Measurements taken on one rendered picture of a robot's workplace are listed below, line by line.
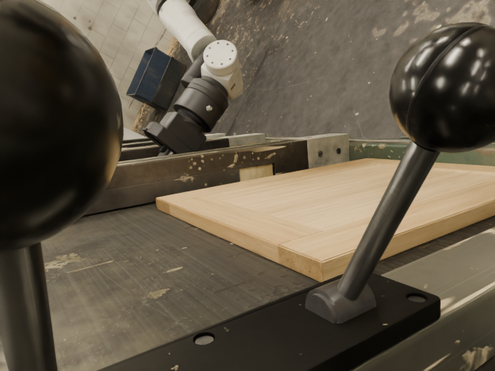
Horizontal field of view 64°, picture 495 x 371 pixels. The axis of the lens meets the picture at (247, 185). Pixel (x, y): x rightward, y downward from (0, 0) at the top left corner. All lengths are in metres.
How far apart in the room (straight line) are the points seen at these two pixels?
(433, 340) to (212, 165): 0.58
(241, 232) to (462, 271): 0.23
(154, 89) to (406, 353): 4.75
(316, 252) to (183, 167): 0.41
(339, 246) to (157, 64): 4.62
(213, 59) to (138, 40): 5.15
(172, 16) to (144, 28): 5.04
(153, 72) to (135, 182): 4.24
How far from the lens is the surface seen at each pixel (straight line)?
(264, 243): 0.38
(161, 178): 0.69
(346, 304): 0.18
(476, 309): 0.24
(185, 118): 0.77
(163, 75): 4.91
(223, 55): 0.80
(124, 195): 0.68
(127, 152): 1.01
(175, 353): 0.17
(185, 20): 0.91
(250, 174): 0.78
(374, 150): 0.90
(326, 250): 0.35
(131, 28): 5.92
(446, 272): 0.26
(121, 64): 5.86
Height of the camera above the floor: 1.55
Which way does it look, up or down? 33 degrees down
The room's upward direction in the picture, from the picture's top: 65 degrees counter-clockwise
